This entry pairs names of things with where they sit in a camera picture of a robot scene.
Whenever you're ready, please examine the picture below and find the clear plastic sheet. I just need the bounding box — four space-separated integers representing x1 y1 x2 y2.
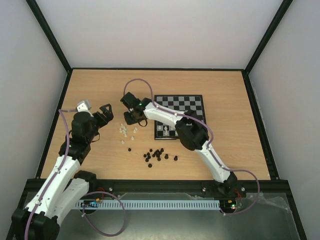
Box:
243 191 292 214

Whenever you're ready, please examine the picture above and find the black grey chess board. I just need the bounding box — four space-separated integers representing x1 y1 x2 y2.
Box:
154 94 206 140

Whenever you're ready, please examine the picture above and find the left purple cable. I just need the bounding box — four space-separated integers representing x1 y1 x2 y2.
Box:
24 108 127 240

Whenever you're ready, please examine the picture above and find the black aluminium frame rail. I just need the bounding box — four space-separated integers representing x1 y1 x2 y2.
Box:
24 178 291 195

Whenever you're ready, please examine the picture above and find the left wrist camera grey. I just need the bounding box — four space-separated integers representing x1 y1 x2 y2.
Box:
76 99 92 113

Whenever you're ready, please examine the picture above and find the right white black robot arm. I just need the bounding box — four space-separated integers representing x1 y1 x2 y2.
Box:
120 92 237 196

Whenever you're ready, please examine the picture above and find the white slotted cable duct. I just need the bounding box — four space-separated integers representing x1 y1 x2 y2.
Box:
72 199 221 211

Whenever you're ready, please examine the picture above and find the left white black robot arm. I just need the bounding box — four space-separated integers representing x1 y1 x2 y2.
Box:
11 100 114 240

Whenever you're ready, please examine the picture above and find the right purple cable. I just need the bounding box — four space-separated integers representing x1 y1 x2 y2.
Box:
123 78 261 216

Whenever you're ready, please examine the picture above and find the purple cable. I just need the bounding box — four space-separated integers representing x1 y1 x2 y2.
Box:
123 78 261 216
24 108 127 240

